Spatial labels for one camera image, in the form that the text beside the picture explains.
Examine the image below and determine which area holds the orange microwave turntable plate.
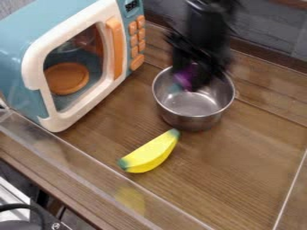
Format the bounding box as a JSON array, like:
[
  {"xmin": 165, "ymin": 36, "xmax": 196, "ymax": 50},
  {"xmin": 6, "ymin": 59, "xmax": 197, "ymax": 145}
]
[{"xmin": 44, "ymin": 62, "xmax": 89, "ymax": 95}]

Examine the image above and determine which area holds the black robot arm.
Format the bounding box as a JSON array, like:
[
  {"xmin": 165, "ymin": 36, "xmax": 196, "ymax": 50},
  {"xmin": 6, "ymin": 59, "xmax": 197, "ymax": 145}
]
[{"xmin": 165, "ymin": 0, "xmax": 240, "ymax": 92}]

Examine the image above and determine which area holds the clear acrylic barrier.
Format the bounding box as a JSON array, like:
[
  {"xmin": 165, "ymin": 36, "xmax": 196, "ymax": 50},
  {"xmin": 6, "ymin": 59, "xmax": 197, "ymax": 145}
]
[{"xmin": 0, "ymin": 109, "xmax": 214, "ymax": 230}]

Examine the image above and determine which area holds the blue toy microwave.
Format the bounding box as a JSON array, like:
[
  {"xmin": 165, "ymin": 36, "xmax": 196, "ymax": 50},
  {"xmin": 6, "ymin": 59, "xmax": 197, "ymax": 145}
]
[{"xmin": 0, "ymin": 0, "xmax": 145, "ymax": 132}]

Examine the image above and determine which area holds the silver metal pot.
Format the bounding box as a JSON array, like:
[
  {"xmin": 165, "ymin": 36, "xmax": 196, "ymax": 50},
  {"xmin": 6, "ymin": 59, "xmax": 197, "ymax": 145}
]
[{"xmin": 150, "ymin": 66, "xmax": 236, "ymax": 131}]

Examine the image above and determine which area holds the black cable bottom left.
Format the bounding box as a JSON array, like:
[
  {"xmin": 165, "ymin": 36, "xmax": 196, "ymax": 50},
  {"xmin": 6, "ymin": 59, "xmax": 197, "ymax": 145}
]
[{"xmin": 0, "ymin": 203, "xmax": 45, "ymax": 230}]

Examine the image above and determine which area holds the purple toy eggplant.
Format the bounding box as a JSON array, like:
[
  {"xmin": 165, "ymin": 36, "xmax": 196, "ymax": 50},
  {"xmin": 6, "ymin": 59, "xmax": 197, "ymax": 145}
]
[{"xmin": 172, "ymin": 63, "xmax": 197, "ymax": 92}]

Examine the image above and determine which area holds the yellow toy banana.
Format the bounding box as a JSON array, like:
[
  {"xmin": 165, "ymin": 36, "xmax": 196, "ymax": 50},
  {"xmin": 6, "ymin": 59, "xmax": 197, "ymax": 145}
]
[{"xmin": 117, "ymin": 128, "xmax": 180, "ymax": 173}]

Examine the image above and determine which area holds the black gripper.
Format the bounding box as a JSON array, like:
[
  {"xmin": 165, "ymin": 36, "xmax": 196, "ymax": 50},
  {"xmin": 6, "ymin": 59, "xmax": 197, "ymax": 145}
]
[{"xmin": 165, "ymin": 5, "xmax": 233, "ymax": 92}]

